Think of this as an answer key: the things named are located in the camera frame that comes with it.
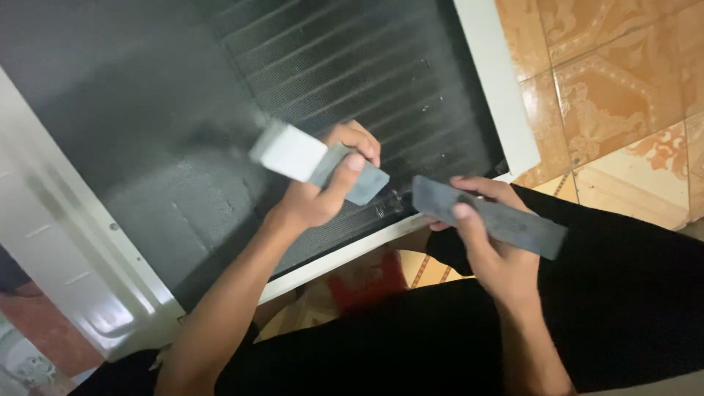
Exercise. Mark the person's right hand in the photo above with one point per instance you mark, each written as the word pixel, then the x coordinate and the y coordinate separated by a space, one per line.
pixel 495 258

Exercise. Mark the person's left hand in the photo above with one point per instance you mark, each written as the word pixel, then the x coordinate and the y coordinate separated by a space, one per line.
pixel 316 195

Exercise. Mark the grey strip with white block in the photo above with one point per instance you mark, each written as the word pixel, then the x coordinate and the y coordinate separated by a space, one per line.
pixel 308 157

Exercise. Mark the red object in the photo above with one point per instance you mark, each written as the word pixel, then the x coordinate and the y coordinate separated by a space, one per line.
pixel 366 283

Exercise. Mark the person's black trousers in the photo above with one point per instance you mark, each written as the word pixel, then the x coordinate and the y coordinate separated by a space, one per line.
pixel 605 297

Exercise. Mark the white refrigerator with condenser coils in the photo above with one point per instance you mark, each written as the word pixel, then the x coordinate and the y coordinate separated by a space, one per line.
pixel 220 126

